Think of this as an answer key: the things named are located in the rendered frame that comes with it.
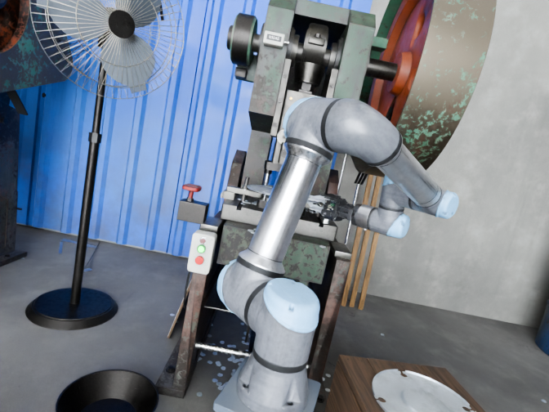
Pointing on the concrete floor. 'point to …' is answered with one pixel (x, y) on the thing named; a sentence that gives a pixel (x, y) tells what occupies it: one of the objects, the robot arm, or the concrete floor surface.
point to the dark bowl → (109, 393)
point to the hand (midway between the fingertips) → (311, 201)
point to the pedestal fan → (113, 42)
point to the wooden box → (356, 391)
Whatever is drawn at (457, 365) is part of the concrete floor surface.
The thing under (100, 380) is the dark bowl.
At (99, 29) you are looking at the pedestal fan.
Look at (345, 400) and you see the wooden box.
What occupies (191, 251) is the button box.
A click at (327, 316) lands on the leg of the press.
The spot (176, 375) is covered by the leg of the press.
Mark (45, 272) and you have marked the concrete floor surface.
